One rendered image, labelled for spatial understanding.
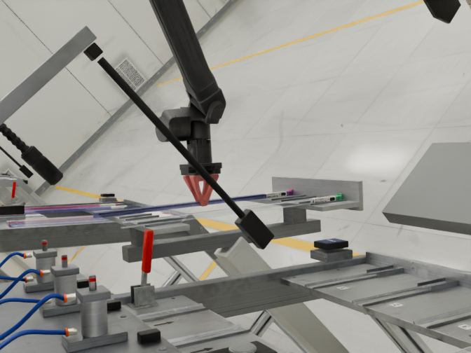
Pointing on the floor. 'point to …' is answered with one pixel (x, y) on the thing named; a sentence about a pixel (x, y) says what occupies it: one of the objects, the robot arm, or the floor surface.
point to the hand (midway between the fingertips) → (202, 202)
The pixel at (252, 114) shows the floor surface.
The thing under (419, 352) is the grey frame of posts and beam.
